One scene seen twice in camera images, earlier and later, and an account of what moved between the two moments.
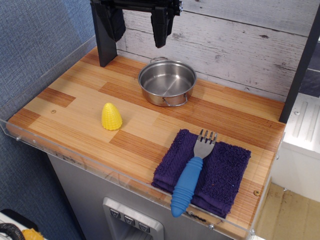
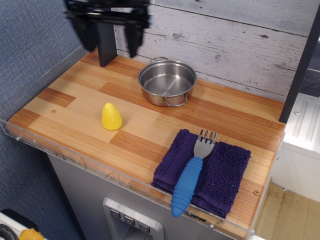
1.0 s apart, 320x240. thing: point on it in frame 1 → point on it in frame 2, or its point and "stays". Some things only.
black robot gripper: x=162 y=16 → x=135 y=14
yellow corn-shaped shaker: x=111 y=119 stays
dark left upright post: x=106 y=43 stays
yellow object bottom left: x=32 y=234 stays
